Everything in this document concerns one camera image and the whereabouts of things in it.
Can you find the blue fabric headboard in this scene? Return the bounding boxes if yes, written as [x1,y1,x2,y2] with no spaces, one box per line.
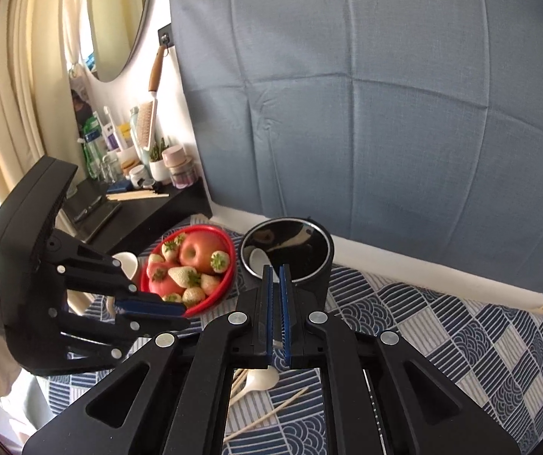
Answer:
[167,0,543,301]

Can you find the cream curtain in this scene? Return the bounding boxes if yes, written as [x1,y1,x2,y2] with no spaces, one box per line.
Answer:
[0,0,89,231]

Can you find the blue patterned tablecloth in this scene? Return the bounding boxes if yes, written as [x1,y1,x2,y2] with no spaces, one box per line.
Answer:
[46,213,543,455]

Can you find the red plastic bowl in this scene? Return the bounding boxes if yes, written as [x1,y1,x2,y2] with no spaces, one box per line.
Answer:
[139,226,237,317]

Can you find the black notebook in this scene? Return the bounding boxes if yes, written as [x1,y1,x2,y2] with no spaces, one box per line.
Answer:
[65,184,123,242]

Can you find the pink lidded jar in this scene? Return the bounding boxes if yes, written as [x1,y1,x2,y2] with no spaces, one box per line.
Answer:
[163,144,188,168]

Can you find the green bottle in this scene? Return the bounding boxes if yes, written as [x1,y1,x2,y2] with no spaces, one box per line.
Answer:
[82,113,106,182]

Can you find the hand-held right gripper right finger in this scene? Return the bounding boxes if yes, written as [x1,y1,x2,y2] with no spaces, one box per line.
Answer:
[280,265,521,455]

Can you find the wooden handled brush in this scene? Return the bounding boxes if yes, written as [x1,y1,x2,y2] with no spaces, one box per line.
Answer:
[131,47,167,164]

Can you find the black wall hook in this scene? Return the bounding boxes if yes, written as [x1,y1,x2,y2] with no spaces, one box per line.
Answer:
[158,24,177,51]

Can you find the white ceramic spoon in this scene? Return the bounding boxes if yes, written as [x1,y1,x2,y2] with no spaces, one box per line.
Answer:
[249,248,272,276]
[228,339,282,403]

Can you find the pile of white strawberries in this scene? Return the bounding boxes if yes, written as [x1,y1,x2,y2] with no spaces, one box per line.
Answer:
[148,234,231,308]

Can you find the small potted plant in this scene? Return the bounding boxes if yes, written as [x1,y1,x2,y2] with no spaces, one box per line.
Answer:
[148,138,172,183]

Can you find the white tube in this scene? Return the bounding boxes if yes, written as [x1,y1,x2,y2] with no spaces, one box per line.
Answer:
[103,107,121,152]

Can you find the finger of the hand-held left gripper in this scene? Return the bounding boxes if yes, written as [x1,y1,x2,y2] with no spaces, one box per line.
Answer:
[56,244,188,317]
[50,309,191,360]

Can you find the white mattress edge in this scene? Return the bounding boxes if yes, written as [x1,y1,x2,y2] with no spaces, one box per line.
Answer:
[212,203,543,314]

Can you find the white ceramic cup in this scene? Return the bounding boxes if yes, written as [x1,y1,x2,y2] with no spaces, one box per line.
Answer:
[111,252,140,282]

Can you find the black metal cup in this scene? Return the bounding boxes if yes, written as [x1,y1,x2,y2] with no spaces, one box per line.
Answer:
[240,217,334,305]

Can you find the glass jar wooden lid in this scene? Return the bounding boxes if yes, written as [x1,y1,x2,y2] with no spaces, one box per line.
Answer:
[169,158,199,188]

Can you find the red apple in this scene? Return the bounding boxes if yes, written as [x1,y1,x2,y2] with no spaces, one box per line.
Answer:
[178,234,227,275]
[147,262,187,297]

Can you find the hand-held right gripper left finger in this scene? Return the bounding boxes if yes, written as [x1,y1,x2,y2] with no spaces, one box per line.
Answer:
[22,265,277,455]

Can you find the round wall mirror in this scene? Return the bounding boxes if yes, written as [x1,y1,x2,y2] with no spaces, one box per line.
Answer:
[84,0,153,83]

